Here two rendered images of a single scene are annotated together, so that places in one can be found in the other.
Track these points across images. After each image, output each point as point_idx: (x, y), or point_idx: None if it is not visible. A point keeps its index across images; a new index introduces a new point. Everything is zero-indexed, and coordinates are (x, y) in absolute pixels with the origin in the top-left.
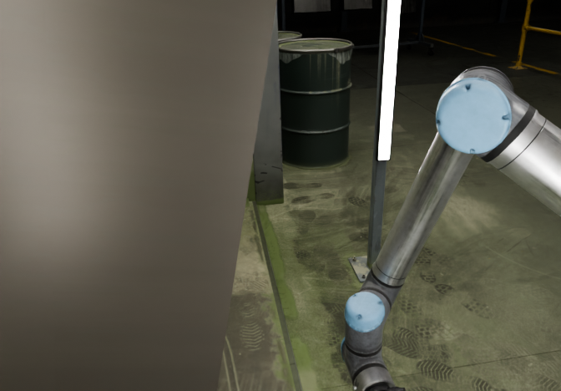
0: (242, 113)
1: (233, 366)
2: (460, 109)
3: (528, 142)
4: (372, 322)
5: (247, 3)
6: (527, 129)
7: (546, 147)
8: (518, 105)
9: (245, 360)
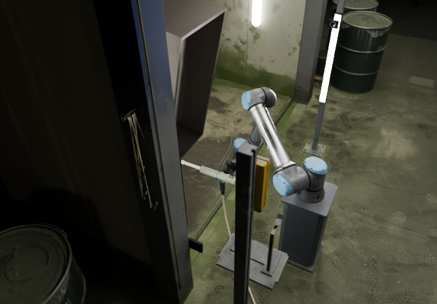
0: (173, 90)
1: (228, 154)
2: (243, 97)
3: (252, 110)
4: (237, 146)
5: (173, 78)
6: (253, 108)
7: (255, 113)
8: (254, 101)
9: (233, 155)
